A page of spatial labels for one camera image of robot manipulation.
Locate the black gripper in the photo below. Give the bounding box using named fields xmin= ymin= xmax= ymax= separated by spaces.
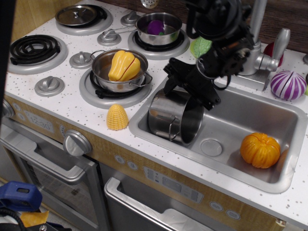
xmin=164 ymin=58 xmax=221 ymax=110

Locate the stainless steel pot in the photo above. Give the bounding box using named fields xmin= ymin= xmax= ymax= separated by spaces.
xmin=148 ymin=89 xmax=204 ymax=145

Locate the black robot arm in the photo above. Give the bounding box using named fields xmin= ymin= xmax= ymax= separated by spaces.
xmin=163 ymin=0 xmax=254 ymax=110

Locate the stainless steel sink basin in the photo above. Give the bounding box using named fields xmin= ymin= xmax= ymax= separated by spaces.
xmin=129 ymin=84 xmax=308 ymax=193

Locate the steel pot lid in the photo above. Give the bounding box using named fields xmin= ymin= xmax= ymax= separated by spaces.
xmin=55 ymin=5 xmax=98 ymax=26

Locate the green toy plate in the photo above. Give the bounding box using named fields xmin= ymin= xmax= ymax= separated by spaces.
xmin=190 ymin=40 xmax=200 ymax=58

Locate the green toy cabbage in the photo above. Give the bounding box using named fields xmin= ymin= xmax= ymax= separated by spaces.
xmin=197 ymin=37 xmax=212 ymax=57

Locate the yellow toy bell pepper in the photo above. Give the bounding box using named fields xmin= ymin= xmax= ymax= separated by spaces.
xmin=108 ymin=50 xmax=141 ymax=82

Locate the purple toy eggplant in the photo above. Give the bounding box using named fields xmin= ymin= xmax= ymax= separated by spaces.
xmin=147 ymin=20 xmax=165 ymax=35

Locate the yellow toy corn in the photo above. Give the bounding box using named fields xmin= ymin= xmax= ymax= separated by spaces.
xmin=106 ymin=104 xmax=129 ymax=130

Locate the silver stove knob back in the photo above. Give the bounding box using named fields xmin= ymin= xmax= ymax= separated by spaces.
xmin=120 ymin=11 xmax=140 ymax=26

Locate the silver stove knob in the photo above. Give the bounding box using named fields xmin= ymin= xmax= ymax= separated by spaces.
xmin=97 ymin=29 xmax=121 ymax=46
xmin=34 ymin=76 xmax=65 ymax=97
xmin=120 ymin=11 xmax=140 ymax=26
xmin=69 ymin=51 xmax=93 ymax=69

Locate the silver stove knob upper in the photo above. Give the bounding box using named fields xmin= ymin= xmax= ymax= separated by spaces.
xmin=97 ymin=29 xmax=121 ymax=46

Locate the hanging steel strainer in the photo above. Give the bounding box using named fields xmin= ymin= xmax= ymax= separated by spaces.
xmin=141 ymin=0 xmax=159 ymax=9

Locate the silver toy faucet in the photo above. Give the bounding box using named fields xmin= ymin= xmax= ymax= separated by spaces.
xmin=231 ymin=0 xmax=291 ymax=91

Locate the silver stove knob middle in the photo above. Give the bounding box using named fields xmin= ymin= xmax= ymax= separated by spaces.
xmin=69 ymin=51 xmax=93 ymax=69

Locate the red toy vegetable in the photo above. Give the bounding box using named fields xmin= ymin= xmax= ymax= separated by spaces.
xmin=263 ymin=42 xmax=284 ymax=67

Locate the orange toy pumpkin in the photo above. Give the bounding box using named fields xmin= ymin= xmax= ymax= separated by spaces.
xmin=240 ymin=132 xmax=281 ymax=169

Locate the silver oven dial right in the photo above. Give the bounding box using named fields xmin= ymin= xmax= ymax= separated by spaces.
xmin=63 ymin=129 xmax=92 ymax=157

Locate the silver oven dial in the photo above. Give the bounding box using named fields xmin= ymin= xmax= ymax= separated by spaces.
xmin=63 ymin=129 xmax=92 ymax=157
xmin=2 ymin=100 xmax=15 ymax=118

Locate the purple white toy onion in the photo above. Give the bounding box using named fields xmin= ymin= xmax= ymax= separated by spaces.
xmin=270 ymin=71 xmax=307 ymax=100

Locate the toy dishwasher door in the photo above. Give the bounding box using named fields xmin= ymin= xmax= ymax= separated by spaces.
xmin=100 ymin=161 xmax=285 ymax=231

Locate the silver stove knob front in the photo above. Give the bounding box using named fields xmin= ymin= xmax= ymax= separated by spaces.
xmin=34 ymin=76 xmax=65 ymax=97

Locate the black coil burner left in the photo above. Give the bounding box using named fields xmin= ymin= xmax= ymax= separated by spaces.
xmin=10 ymin=35 xmax=61 ymax=65

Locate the toy oven door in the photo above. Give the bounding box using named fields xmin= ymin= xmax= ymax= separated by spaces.
xmin=0 ymin=118 xmax=110 ymax=231

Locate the silver oven dial left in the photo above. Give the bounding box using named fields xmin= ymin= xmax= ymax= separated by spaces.
xmin=2 ymin=100 xmax=15 ymax=118

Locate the blue clamp tool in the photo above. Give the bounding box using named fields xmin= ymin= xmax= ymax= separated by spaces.
xmin=0 ymin=181 xmax=42 ymax=212

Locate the yellow cloth piece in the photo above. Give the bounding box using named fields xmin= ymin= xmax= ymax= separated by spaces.
xmin=20 ymin=210 xmax=49 ymax=228

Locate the steel two-handled pan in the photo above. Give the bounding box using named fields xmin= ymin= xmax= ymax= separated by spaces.
xmin=90 ymin=49 xmax=152 ymax=93

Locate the steel saucepan with handle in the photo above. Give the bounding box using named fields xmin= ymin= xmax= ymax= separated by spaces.
xmin=103 ymin=13 xmax=182 ymax=46

